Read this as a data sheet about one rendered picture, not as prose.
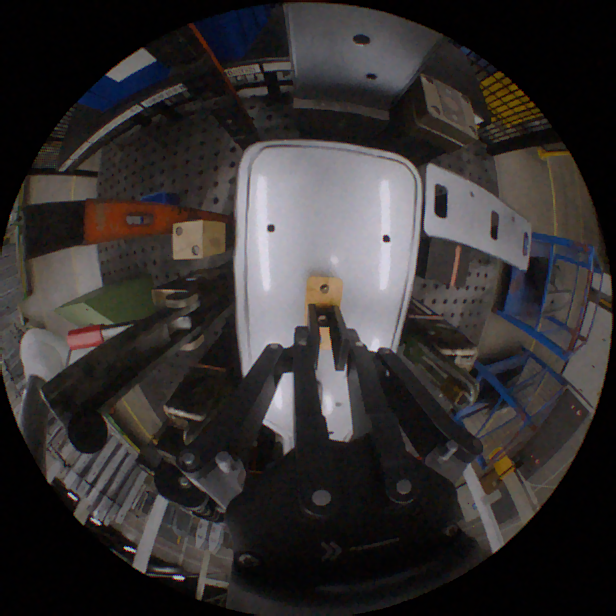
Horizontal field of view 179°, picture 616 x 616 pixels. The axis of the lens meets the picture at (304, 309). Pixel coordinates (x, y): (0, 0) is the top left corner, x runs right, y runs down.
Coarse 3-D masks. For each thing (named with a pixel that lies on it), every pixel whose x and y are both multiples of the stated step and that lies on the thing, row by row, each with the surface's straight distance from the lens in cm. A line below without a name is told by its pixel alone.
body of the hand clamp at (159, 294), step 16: (192, 272) 32; (208, 272) 30; (224, 272) 30; (160, 288) 24; (176, 288) 23; (192, 288) 22; (208, 288) 24; (224, 288) 29; (160, 304) 24; (208, 304) 24; (224, 304) 29; (192, 320) 24; (208, 320) 25
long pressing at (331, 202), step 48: (288, 144) 25; (336, 144) 25; (240, 192) 24; (288, 192) 23; (336, 192) 23; (384, 192) 24; (240, 240) 23; (288, 240) 22; (336, 240) 22; (240, 288) 24; (288, 288) 23; (384, 288) 25; (240, 336) 26; (288, 336) 25; (384, 336) 27; (288, 384) 30; (336, 384) 30; (288, 432) 40; (336, 432) 40
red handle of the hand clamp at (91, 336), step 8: (136, 320) 22; (176, 320) 21; (184, 320) 21; (80, 328) 25; (88, 328) 24; (96, 328) 24; (104, 328) 23; (112, 328) 23; (120, 328) 22; (168, 328) 21; (176, 328) 21; (184, 328) 21; (72, 336) 25; (80, 336) 25; (88, 336) 24; (96, 336) 23; (104, 336) 23; (112, 336) 23; (72, 344) 25; (80, 344) 25; (88, 344) 24; (96, 344) 24
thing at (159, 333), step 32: (160, 320) 18; (96, 352) 16; (128, 352) 17; (160, 352) 19; (64, 384) 15; (96, 384) 17; (128, 384) 17; (64, 416) 16; (96, 416) 13; (96, 448) 14
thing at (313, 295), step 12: (312, 276) 20; (312, 288) 20; (336, 288) 20; (312, 300) 20; (324, 300) 20; (336, 300) 21; (324, 312) 20; (324, 324) 20; (324, 336) 22; (324, 348) 23
